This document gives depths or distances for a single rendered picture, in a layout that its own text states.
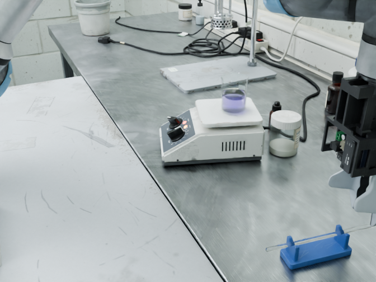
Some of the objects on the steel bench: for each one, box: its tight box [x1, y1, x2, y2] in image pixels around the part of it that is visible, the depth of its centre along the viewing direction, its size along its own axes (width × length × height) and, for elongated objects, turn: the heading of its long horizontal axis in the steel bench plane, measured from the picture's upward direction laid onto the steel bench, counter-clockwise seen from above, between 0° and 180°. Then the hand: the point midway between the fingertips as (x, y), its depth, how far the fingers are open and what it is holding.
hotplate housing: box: [159, 107, 265, 166], centre depth 90 cm, size 22×13×8 cm, turn 97°
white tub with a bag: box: [74, 0, 111, 36], centre depth 172 cm, size 14×14×21 cm
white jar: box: [178, 3, 192, 21], centre depth 194 cm, size 6×6×6 cm
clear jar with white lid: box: [268, 110, 302, 158], centre depth 89 cm, size 6×6×8 cm
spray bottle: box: [196, 0, 205, 25], centre depth 185 cm, size 4×4×11 cm
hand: (369, 207), depth 63 cm, fingers open, 3 cm apart
